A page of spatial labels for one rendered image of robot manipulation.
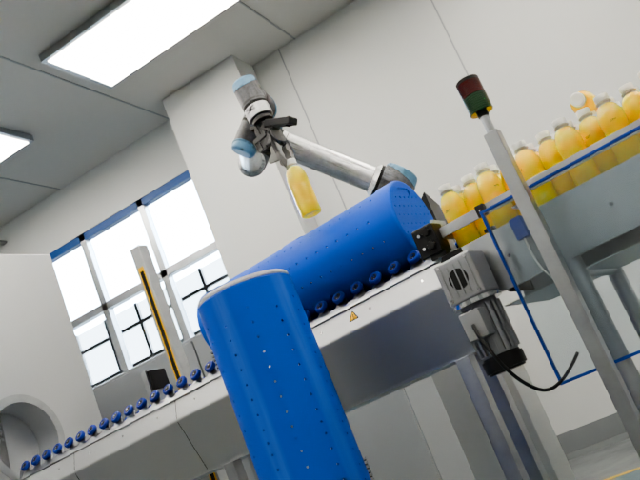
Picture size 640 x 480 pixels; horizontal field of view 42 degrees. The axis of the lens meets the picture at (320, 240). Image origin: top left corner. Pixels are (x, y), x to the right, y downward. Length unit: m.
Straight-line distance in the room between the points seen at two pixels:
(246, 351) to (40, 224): 5.22
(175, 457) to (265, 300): 1.08
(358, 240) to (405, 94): 3.25
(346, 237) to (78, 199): 4.68
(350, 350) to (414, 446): 1.69
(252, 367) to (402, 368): 0.57
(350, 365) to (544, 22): 3.47
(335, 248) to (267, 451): 0.73
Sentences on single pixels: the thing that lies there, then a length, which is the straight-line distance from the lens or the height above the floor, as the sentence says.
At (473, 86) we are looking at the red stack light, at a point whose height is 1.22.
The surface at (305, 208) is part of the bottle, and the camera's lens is 2.67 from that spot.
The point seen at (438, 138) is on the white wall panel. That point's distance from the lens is 5.62.
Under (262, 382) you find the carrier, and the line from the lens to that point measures 2.22.
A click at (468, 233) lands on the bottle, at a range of 2.41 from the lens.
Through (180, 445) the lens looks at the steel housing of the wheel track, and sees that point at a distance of 3.14.
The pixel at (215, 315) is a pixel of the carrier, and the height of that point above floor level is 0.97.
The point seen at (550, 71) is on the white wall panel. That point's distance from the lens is 5.55.
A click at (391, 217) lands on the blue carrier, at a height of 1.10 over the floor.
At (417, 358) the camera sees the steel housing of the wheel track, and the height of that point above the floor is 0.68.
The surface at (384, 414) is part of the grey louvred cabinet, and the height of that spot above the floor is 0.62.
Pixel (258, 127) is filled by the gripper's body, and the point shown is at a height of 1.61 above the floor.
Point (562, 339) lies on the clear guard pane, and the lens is 2.21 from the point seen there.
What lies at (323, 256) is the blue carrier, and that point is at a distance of 2.66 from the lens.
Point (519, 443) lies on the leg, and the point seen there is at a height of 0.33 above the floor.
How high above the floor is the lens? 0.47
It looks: 15 degrees up
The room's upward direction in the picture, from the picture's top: 22 degrees counter-clockwise
